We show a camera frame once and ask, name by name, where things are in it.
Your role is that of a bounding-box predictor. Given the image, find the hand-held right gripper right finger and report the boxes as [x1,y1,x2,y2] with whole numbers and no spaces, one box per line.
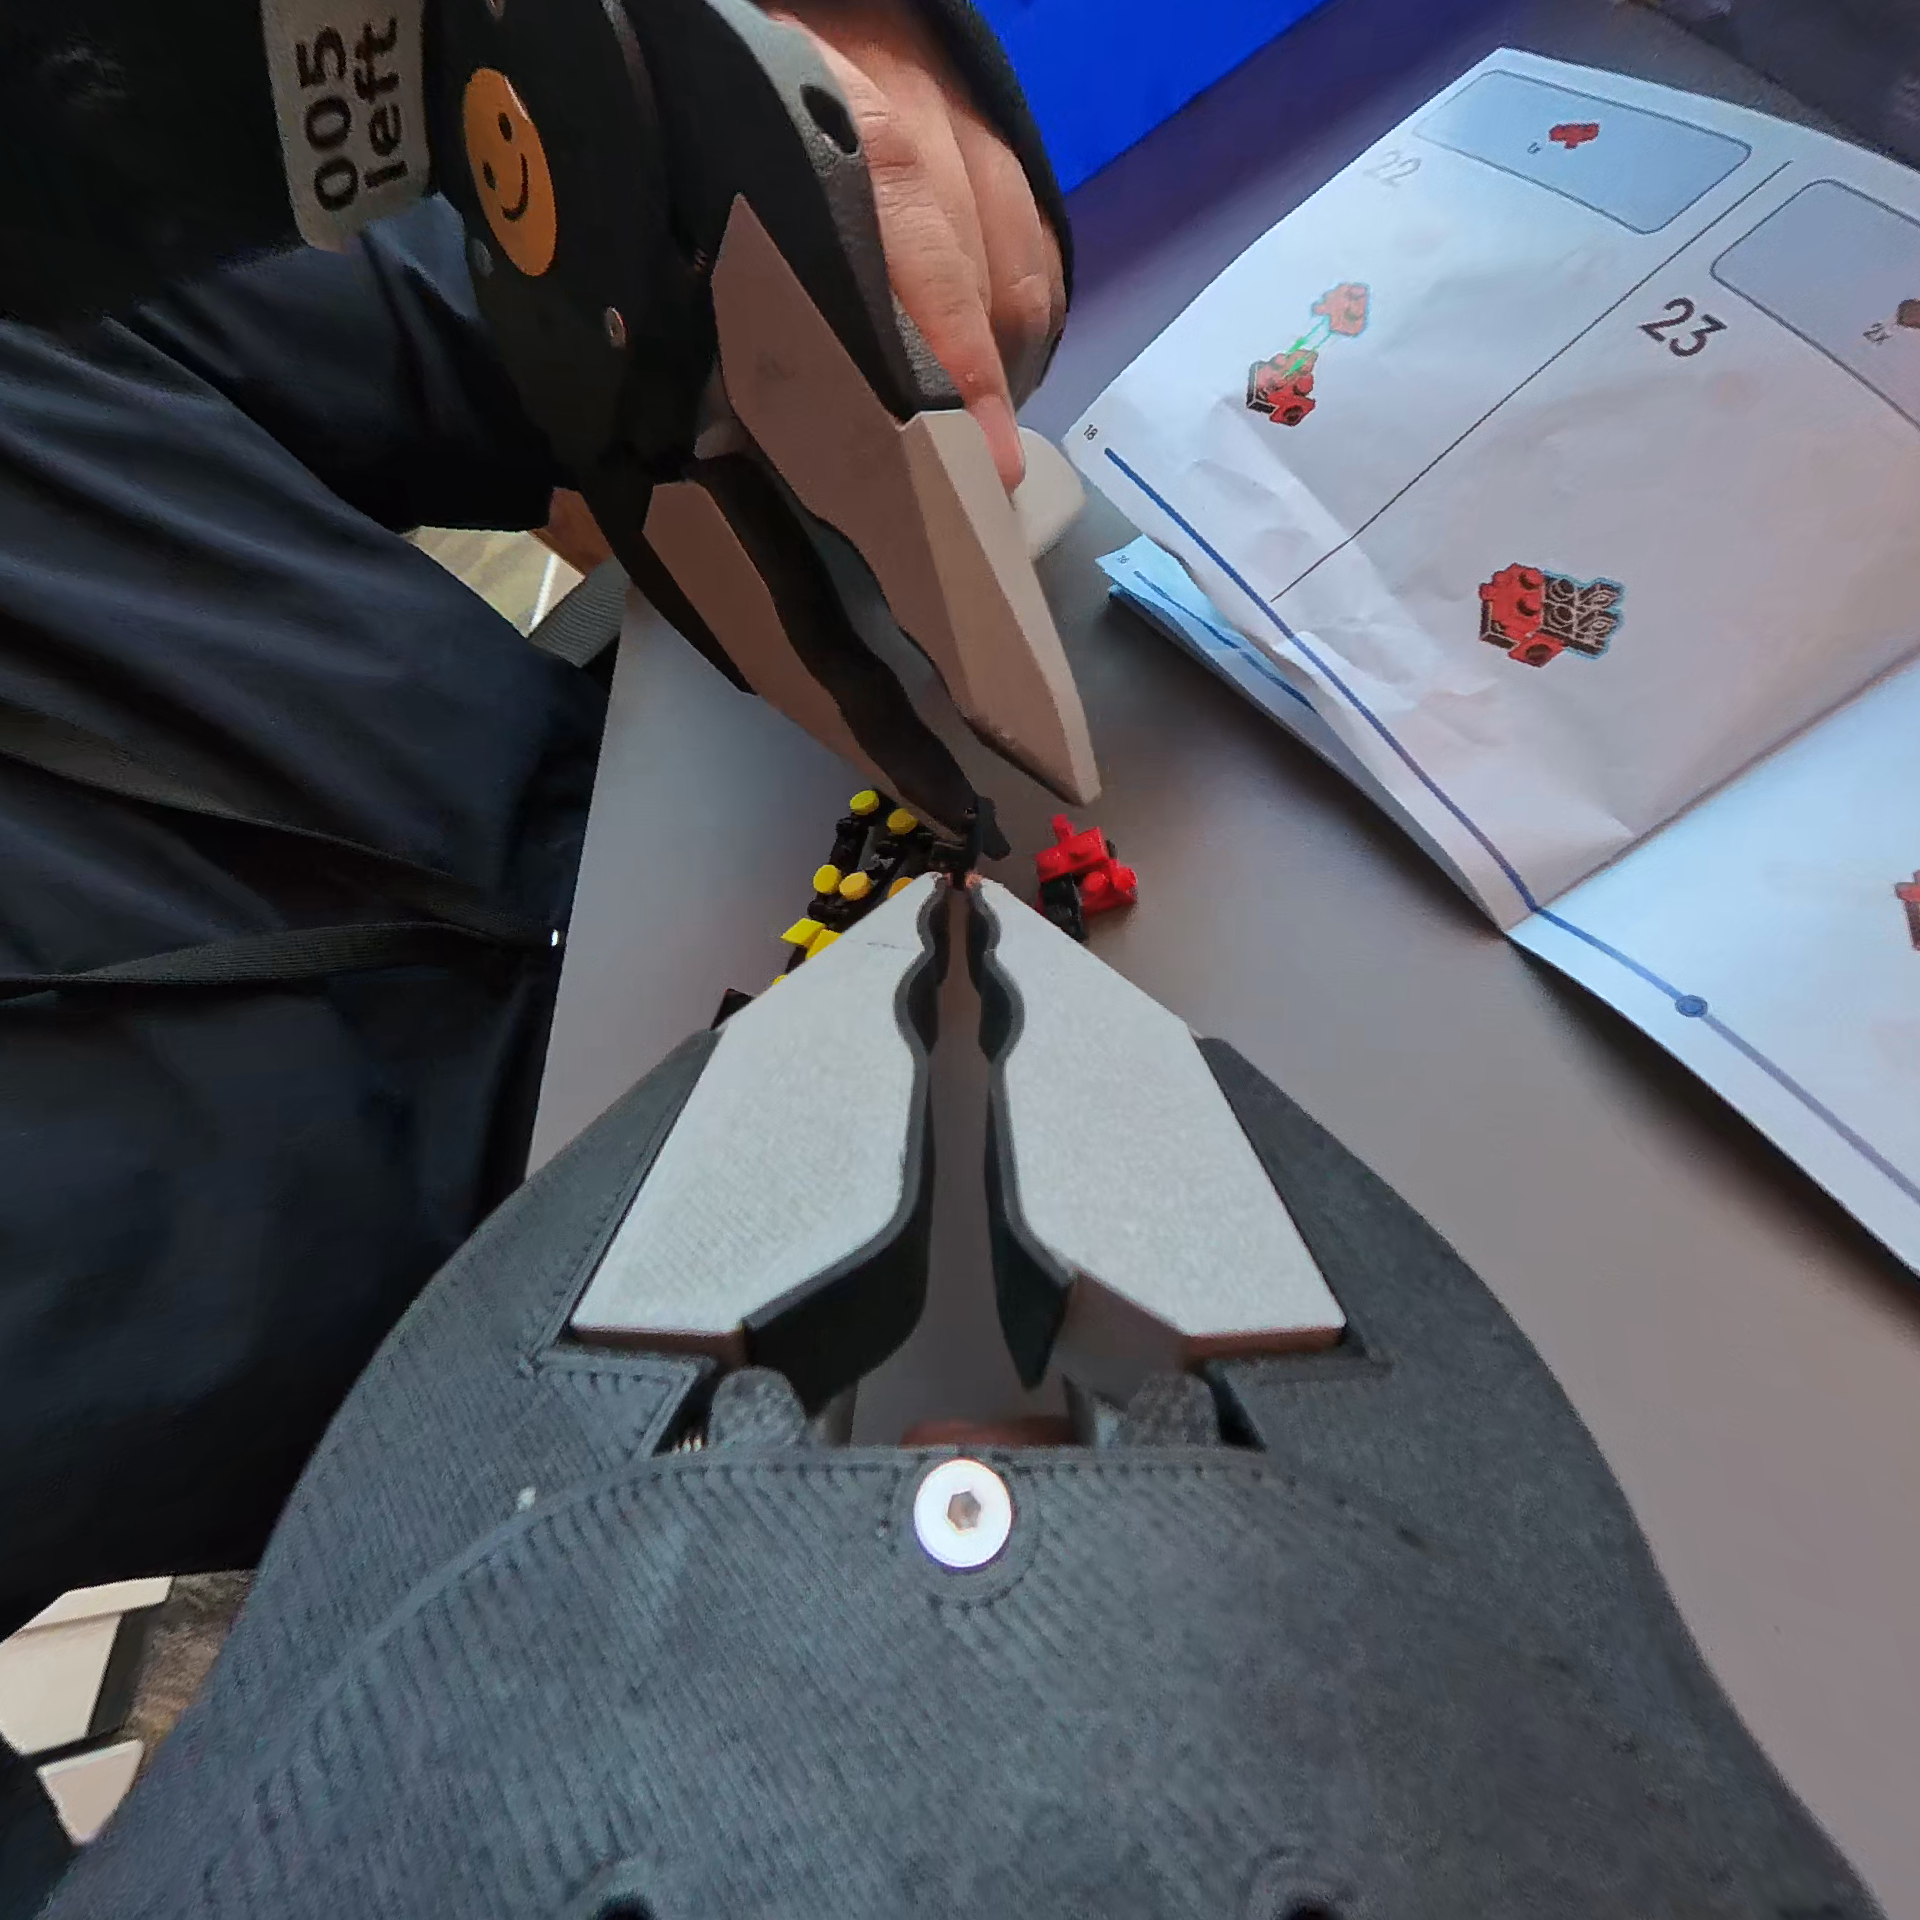
[965,877,1346,1408]

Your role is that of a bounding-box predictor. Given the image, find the blue board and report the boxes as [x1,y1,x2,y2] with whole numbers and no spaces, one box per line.
[984,0,1330,193]

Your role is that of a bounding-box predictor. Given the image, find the red lego assembly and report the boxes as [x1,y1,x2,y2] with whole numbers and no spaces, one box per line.
[1031,814,1141,941]

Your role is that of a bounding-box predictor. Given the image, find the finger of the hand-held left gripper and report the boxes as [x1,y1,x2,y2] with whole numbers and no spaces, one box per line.
[633,457,1004,874]
[709,192,1106,809]

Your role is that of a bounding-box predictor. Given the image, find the grey chair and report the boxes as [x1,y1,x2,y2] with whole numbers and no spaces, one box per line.
[516,558,633,671]

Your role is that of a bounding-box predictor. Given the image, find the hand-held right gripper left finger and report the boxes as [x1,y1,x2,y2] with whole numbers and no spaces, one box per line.
[569,872,945,1415]

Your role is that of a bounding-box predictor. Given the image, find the black yellow lego spider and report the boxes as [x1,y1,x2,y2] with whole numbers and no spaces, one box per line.
[717,785,994,1027]

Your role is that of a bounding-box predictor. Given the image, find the person's left hand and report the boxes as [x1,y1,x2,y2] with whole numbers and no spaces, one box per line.
[779,0,1071,493]

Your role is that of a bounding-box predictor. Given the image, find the lego instruction booklet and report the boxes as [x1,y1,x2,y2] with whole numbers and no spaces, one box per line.
[1066,45,1920,1279]

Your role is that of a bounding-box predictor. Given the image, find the person's dark navy jacket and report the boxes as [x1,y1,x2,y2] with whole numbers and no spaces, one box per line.
[0,193,628,1640]

